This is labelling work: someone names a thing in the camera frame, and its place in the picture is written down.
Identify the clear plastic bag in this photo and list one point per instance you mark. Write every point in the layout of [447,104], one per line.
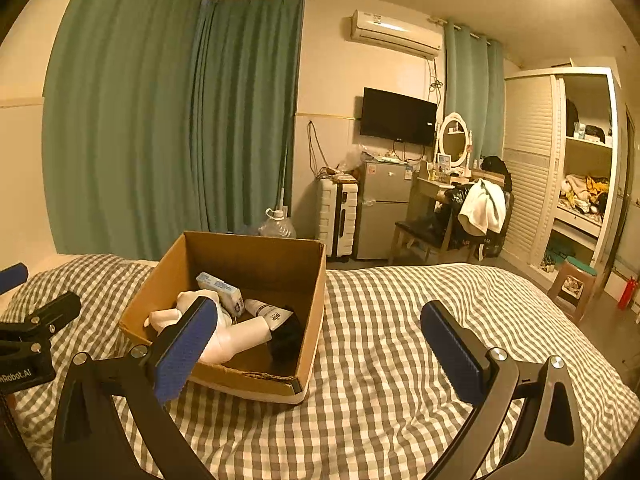
[351,162]

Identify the wide green curtain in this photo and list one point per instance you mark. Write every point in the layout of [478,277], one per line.
[120,120]

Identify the white garment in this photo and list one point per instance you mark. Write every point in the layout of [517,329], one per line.
[482,207]

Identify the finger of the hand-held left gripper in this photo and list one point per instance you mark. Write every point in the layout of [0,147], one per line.
[55,307]
[12,277]

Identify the red fire extinguisher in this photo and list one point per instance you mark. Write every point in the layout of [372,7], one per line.
[627,294]

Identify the white suitcase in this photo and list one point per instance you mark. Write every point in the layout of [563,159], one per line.
[332,220]

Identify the large white sock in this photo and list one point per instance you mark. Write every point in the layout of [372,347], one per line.
[240,337]

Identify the small white sock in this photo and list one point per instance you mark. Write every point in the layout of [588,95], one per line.
[167,317]

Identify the white pole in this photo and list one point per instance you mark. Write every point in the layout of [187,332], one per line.
[285,180]

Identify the pile of clothes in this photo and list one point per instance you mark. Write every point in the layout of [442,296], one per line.
[585,190]

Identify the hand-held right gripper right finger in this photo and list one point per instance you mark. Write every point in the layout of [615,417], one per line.
[452,350]

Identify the white cream tube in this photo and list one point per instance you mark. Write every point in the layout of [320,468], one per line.
[267,314]

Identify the white dressing desk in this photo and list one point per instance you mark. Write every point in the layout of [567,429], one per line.
[427,190]

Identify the small plastic stool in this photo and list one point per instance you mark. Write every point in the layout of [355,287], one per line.
[572,285]

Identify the narrow green curtain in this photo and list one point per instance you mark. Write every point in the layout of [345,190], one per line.
[475,90]

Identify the white air conditioner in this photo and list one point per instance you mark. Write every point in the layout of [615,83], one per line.
[392,32]

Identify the black wall television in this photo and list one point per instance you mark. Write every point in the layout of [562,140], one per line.
[397,116]

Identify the grey checkered blanket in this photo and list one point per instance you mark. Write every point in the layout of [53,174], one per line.
[390,350]

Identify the clear water jug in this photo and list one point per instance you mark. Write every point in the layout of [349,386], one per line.
[277,227]

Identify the white louvred wardrobe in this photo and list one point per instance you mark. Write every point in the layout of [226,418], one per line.
[530,160]

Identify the blue white tissue pack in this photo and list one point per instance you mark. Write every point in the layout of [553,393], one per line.
[217,291]

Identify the grey small fridge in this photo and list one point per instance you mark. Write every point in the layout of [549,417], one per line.
[385,210]

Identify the dark seat chair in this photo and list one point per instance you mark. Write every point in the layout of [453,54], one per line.
[415,232]

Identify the brown cardboard box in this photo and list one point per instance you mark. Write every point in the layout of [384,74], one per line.
[280,260]

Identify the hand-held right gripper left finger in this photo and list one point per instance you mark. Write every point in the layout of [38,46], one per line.
[185,355]

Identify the white oval mirror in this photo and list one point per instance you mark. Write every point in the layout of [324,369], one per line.
[454,142]

